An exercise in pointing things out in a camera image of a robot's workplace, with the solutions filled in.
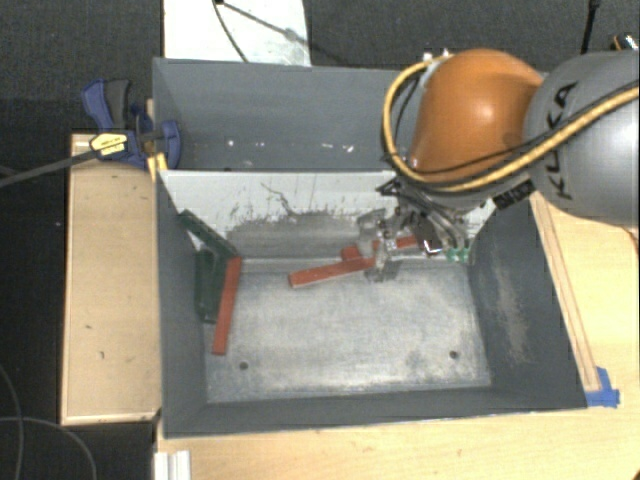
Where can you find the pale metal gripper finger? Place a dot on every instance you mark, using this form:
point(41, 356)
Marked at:
point(370, 228)
point(384, 260)

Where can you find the red-brown flat block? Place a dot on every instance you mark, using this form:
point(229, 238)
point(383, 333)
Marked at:
point(325, 274)
point(226, 308)
point(352, 254)

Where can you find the grey metal bin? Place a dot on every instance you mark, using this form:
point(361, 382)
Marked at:
point(350, 328)

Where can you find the dark green flat block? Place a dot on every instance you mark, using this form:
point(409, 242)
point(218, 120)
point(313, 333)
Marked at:
point(206, 285)
point(210, 235)

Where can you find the black cylinder on white bracket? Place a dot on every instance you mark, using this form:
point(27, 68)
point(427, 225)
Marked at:
point(512, 195)

